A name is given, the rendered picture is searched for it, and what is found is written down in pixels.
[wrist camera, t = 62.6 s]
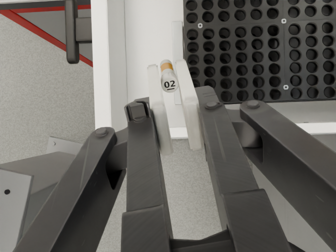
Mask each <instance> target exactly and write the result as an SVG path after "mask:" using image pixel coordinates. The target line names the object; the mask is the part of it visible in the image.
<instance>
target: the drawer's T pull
mask: <svg viewBox="0 0 336 252"><path fill-rule="evenodd" d="M64 12H65V39H66V59H67V62H68V63H69V64H78V63H79V61H80V52H79V44H91V43H93V40H92V17H78V4H77V1H76V0H65V1H64Z"/></svg>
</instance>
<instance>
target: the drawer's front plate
mask: <svg viewBox="0 0 336 252"><path fill-rule="evenodd" d="M91 26H92V54H93V82H94V110H95V129H98V128H101V127H112V128H114V130H115V132H118V131H120V129H124V128H126V127H127V126H128V121H127V117H126V114H125V110H124V107H125V106H126V105H127V104H128V88H127V59H126V30H125V1H124V0H91Z"/></svg>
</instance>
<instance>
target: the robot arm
mask: <svg viewBox="0 0 336 252"><path fill-rule="evenodd" d="M175 68H176V75H177V80H178V87H179V93H180V99H181V105H182V110H183V115H184V120H185V125H186V130H187V135H188V140H189V145H190V149H192V150H193V151H196V150H202V149H203V148H204V150H205V158H206V162H207V164H208V169H209V173H210V178H211V182H212V187H213V192H214V196H215V201H216V205H217V210H218V215H219V219H220V224H221V229H222V231H221V232H218V233H216V234H213V235H211V236H208V237H206V238H203V239H200V240H193V239H174V236H173V230H172V224H171V218H170V211H169V205H168V199H167V192H166V186H165V180H164V173H163V167H162V161H161V155H162V156H167V155H172V153H173V152H174V150H173V145H172V139H171V134H170V128H169V122H168V117H167V111H166V106H165V100H164V95H163V90H162V85H161V79H160V74H159V68H158V65H156V64H151V65H148V67H147V77H148V91H149V97H143V98H138V99H135V100H134V101H132V102H130V103H128V104H127V105H125V107H124V111H125V115H126V119H127V127H126V128H124V129H122V130H120V131H117V132H115V130H114V128H113V127H107V126H106V127H100V128H97V129H96V130H94V131H93V132H92V133H91V134H90V135H89V136H88V138H87V139H86V141H85V142H84V144H83V145H82V147H81V148H80V150H79V151H78V153H77V154H76V156H75V157H74V159H73V160H72V162H71V163H70V165H69V166H68V168H67V170H66V171H65V173H64V174H63V176H62V177H61V179H60V180H59V182H58V183H57V185H56V186H55V188H54V189H53V191H52V192H51V194H50V195H49V197H48V198H47V200H46V201H45V203H44V204H43V206H42V207H41V209H40V210H39V212H38V213H37V215H36V216H35V218H34V219H33V221H32V222H31V224H30V226H29V227H28V229H27V230H26V232H25V233H24V235H23V236H22V238H21V239H20V241H19V242H18V244H17V245H16V247H15V248H14V250H13V251H12V252H96V251H97V248H98V246H99V243H100V240H101V238H102V235H103V233H104V230H105V227H106V225H107V222H108V220H109V217H110V214H111V212H112V209H113V207H114V204H115V201H116V199H117V196H118V194H119V191H120V189H121V186H122V183H123V181H124V178H125V176H126V212H123V213H122V218H121V248H120V252H305V251H304V250H302V249H301V248H299V247H297V246H296V245H294V244H292V243H291V242H289V241H288V240H287V238H286V236H285V233H284V231H283V229H282V227H281V224H280V222H279V220H278V217H277V215H276V213H275V211H274V208H273V206H272V204H271V202H270V199H269V197H268V195H267V193H266V191H265V189H263V188H261V189H259V186H258V184H257V181H256V179H255V177H254V174H253V172H252V169H251V167H250V165H249V162H248V160H247V157H248V158H249V159H250V160H251V162H252V163H253V164H254V165H255V166H256V167H257V168H258V169H259V170H260V171H261V173H262V174H263V175H264V176H265V177H266V178H267V179H268V180H269V181H270V182H271V184H272V185H273V186H274V187H275V188H276V189H277V190H278V191H279V192H280V193H281V195H282V196H283V197H284V198H285V199H286V200H287V201H288V202H289V203H290V205H291V206H292V207H293V208H294V209H295V210H296V211H297V212H298V213H299V214H300V216H301V217H302V218H303V219H304V220H305V221H306V222H307V223H308V224H309V225H310V227H311V228H312V229H313V230H314V231H315V232H316V233H317V234H318V235H319V236H320V238H321V239H322V240H323V241H324V242H325V243H326V244H327V245H328V246H329V247H330V249H331V250H332V251H333V252H336V152H335V151H333V150H332V149H331V148H329V147H328V146H326V145H325V144H323V143H322V142H321V141H319V140H318V139H316V138H315V137H313V136H312V135H311V134H309V133H308V132H306V131H305V130H303V129H302V128H301V127H299V126H298V125H296V124H295V123H294V122H292V121H291V120H289V119H288V118H286V117H285V116H284V115H282V114H281V113H279V112H278V111H276V110H275V109H274V108H272V107H271V106H269V105H268V104H266V103H265V102H263V101H260V100H255V99H254V100H248V101H245V102H243V103H242V104H240V106H239V109H227V108H226V107H225V105H224V104H223V103H222V102H220V101H219V99H218V97H217V95H216V93H215V91H214V88H212V87H211V86H209V85H207V86H201V87H195V88H194V85H193V82H192V78H191V75H190V72H189V69H188V66H187V63H186V60H184V59H179V60H176V62H175ZM246 156H247V157H246ZM126 168H127V170H126Z"/></svg>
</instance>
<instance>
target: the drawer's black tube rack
mask: <svg viewBox="0 0 336 252"><path fill-rule="evenodd" d="M199 11H200V23H199V24H198V25H188V26H184V27H199V28H200V42H201V73H202V87H204V86H210V87H212V88H213V89H214V91H215V93H216V95H217V98H218V100H219V102H221V103H223V104H224V105H233V104H242V103H243V102H246V101H250V100H258V101H262V102H265V103H287V102H313V101H336V0H199Z"/></svg>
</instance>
